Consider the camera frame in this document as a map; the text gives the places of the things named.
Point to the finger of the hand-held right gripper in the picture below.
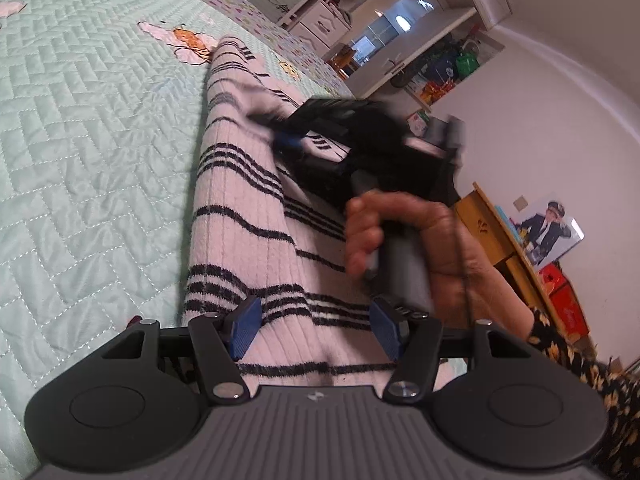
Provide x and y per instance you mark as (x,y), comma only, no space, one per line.
(287,144)
(320,112)

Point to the uniformed figure photo board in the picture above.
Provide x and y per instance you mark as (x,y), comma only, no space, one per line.
(550,230)

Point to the person's right hand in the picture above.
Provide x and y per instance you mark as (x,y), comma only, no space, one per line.
(450,260)

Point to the green bag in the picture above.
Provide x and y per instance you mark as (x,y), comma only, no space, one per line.
(467,65)

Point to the large red box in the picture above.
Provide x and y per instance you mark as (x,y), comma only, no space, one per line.
(570,310)

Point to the wooden chair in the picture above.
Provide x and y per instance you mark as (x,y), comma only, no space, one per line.
(344,60)

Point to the floral bed sheet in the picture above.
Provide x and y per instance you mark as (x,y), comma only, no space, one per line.
(250,15)

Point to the wooden desk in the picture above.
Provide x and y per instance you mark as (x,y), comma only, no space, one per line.
(480,220)

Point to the bee print quilted blanket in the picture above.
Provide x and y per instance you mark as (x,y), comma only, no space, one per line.
(100,160)

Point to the wall light switch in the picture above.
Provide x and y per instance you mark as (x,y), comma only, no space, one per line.
(521,202)

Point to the white nightstand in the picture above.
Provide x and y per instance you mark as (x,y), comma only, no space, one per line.
(320,27)

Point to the small red box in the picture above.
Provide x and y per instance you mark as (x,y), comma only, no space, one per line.
(552,277)

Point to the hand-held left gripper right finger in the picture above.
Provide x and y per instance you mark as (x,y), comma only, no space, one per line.
(387,327)

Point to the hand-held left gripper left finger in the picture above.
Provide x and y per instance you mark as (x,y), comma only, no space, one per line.
(245,325)

